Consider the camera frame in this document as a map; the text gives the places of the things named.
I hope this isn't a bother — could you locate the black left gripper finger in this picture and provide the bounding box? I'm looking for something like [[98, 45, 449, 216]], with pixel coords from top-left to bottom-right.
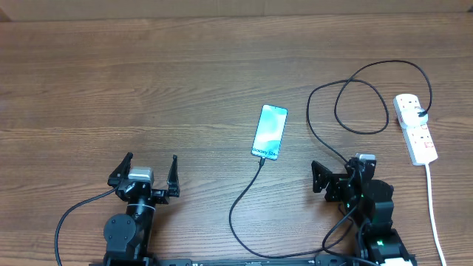
[[107, 152, 133, 187], [167, 154, 180, 197]]

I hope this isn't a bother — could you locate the blue Galaxy smartphone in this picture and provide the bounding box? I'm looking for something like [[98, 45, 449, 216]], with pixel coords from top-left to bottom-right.
[[251, 104, 288, 160]]

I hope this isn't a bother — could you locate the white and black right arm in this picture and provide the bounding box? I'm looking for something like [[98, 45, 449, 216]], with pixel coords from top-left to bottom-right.
[[311, 154, 417, 266]]

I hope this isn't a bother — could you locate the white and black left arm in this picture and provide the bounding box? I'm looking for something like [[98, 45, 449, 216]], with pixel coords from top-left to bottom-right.
[[103, 152, 180, 265]]

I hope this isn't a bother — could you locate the white charger plug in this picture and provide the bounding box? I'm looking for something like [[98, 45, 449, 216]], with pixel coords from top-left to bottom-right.
[[398, 108, 429, 129]]

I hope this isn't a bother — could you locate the white power strip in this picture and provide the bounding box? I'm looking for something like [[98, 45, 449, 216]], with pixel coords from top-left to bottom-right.
[[393, 94, 438, 166]]

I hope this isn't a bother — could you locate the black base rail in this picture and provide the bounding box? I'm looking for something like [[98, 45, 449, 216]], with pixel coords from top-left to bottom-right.
[[88, 253, 418, 266]]

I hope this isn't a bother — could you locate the white power strip cord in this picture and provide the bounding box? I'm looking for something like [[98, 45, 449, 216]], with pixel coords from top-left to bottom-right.
[[423, 163, 448, 266]]

